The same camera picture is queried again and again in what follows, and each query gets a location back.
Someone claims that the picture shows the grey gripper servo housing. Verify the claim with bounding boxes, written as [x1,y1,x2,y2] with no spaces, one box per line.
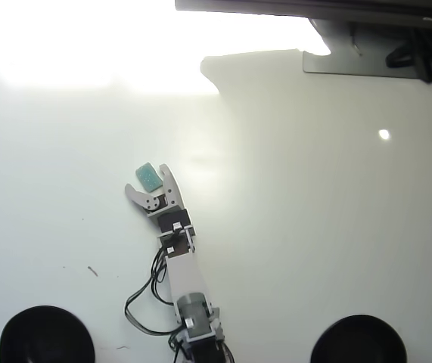
[124,163,185,220]

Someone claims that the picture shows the blue foam cube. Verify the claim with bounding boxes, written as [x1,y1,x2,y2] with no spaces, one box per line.
[135,161,163,194]

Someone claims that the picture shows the black round bowl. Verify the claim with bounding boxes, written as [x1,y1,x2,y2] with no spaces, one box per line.
[0,305,96,363]
[309,314,409,363]

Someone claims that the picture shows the black computer monitor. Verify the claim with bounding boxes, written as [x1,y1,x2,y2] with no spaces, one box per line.
[174,0,432,28]

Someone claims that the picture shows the black robot arm cables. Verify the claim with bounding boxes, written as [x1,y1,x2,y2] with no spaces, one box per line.
[123,241,186,363]

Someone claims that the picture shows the black coiled cable bundle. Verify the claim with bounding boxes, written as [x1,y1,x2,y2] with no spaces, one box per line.
[384,39,416,70]

